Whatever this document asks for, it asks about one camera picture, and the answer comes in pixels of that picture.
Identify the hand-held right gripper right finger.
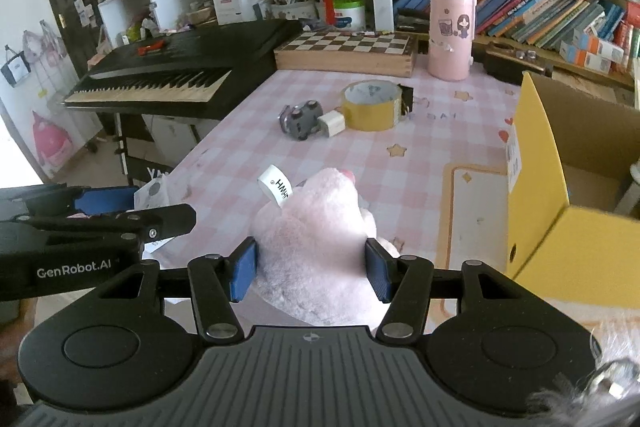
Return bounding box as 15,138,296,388
365,237,546,344

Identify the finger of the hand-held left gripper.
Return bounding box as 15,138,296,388
0,203,197,253
0,186,140,223

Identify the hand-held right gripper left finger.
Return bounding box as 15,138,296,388
75,236,261,344

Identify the pink plush toy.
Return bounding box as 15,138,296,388
250,163,403,327

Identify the white charger plug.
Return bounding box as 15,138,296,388
317,111,347,138

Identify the yellow tape roll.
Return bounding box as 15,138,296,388
341,80,403,132

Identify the grey toy car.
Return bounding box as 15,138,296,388
277,99,323,141

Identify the yellow cardboard box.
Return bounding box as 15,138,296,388
506,72,640,298

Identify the desktop with pink checked tablecloth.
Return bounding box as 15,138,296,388
132,67,640,348

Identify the black keyboard stand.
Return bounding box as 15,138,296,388
114,112,173,188

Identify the pink backpack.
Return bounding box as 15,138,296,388
31,109,76,172

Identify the white cabinet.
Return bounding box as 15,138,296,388
142,114,221,168

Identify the white tote bag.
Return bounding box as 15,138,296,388
0,44,33,88

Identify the pink transparent bag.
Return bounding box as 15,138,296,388
22,22,66,68

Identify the black electronic keyboard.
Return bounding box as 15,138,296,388
64,19,301,120

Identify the wooden chessboard box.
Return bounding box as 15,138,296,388
273,30,418,78

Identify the white box with red label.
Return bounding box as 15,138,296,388
211,0,243,26

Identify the pink cylindrical canister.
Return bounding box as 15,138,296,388
427,0,476,81

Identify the grey pen holder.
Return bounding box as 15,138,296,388
270,0,321,22

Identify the white jar with green lid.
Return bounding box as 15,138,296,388
332,0,367,32

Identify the orange and white medicine box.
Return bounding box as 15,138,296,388
585,39,626,75
560,29,601,62

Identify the row of slanted books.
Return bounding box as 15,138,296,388
395,0,640,75

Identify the grey fluffy keychain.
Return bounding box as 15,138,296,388
530,322,640,427

